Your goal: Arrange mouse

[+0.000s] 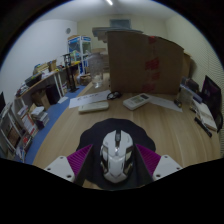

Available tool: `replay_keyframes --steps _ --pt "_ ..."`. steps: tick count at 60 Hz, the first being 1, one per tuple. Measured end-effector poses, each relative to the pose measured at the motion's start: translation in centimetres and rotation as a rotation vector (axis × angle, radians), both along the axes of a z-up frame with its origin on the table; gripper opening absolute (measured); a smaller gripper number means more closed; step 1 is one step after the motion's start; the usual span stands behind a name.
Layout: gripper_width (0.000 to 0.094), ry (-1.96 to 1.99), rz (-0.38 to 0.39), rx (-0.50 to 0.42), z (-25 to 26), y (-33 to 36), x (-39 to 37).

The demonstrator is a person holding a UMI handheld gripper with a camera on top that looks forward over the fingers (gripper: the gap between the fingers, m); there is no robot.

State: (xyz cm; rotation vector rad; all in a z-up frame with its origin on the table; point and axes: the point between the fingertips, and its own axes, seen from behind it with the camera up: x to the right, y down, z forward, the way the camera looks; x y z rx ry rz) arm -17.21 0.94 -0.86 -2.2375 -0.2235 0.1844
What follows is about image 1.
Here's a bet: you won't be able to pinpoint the clear glass jar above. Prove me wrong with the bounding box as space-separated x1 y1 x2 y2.
88 52 105 89

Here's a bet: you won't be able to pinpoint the small wall window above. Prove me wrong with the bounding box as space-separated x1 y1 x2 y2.
109 18 132 29

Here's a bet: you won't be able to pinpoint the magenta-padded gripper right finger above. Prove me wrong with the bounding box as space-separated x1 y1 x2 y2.
134 143 184 184

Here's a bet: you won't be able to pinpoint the grey boards stack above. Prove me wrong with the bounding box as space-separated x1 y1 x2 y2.
91 26 144 44

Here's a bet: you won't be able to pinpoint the black office chair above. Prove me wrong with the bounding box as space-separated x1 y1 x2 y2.
214 109 224 134

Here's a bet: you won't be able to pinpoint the small brown cardboard box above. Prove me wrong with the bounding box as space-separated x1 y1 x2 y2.
31 89 51 111

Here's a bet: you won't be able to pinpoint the white and black computer mouse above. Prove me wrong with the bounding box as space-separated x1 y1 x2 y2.
99 129 135 184

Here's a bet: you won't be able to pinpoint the black computer case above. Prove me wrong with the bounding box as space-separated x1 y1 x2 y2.
44 83 62 105

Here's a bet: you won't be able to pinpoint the blue book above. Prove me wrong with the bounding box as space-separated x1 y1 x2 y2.
179 83 203 104

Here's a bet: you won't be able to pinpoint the plain white slim remote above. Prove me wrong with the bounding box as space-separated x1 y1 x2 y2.
78 100 110 114

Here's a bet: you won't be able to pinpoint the white cluttered side desk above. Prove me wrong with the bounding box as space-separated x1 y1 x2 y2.
14 61 81 108

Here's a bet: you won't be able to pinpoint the black monitor screen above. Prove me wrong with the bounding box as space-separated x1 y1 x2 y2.
200 75 223 118

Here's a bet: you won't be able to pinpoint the white remote control with buttons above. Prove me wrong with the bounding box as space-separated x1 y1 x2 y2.
122 93 152 111

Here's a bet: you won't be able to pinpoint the large brown cardboard box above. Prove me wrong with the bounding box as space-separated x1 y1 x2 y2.
106 30 185 95

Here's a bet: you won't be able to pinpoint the black eyeglasses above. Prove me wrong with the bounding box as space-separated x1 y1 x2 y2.
106 90 123 101

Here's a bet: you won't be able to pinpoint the blue and white cabinet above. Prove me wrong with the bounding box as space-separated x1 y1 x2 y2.
67 34 92 76

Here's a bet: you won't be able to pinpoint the dark brown box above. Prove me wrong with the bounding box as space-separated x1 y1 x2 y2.
181 77 200 93

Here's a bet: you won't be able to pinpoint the black marker pen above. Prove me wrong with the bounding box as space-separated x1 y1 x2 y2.
194 116 213 138

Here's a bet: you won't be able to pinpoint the printed white paper sheet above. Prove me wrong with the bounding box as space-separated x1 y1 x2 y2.
68 89 112 109

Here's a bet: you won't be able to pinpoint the tall brown cardboard box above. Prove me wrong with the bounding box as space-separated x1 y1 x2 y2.
182 52 193 80

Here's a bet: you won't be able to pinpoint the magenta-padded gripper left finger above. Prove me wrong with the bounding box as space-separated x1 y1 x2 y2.
44 143 94 186

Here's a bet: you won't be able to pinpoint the black metal stand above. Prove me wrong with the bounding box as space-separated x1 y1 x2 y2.
62 52 80 94

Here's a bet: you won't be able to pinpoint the white book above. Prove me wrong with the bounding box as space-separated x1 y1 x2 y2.
194 101 218 132

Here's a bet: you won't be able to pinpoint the blank white paper sheet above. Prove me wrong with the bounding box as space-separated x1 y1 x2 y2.
148 94 184 113

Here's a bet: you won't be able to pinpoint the stack of books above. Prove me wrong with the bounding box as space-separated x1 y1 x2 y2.
30 105 50 130

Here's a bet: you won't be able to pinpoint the low shelf unit with books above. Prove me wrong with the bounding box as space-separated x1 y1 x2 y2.
0 101 38 163

